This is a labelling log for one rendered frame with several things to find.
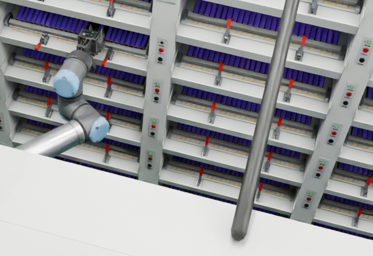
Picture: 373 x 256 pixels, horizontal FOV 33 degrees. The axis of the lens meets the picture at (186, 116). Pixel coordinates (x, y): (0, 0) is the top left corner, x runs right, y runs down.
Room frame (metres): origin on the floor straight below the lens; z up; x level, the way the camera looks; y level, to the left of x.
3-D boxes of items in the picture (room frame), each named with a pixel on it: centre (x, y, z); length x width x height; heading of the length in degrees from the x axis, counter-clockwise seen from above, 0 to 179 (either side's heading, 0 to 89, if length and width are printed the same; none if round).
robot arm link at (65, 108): (1.65, 0.42, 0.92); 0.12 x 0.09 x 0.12; 48
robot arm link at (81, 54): (1.75, 0.42, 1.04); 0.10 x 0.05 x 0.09; 82
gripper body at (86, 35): (1.83, 0.40, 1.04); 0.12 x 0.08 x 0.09; 172
